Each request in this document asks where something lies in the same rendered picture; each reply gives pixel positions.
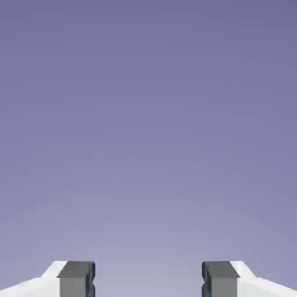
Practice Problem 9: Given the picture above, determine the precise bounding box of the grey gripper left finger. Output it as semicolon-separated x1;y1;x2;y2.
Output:
0;260;96;297

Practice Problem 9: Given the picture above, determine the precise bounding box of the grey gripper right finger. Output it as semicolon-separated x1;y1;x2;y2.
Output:
201;260;297;297

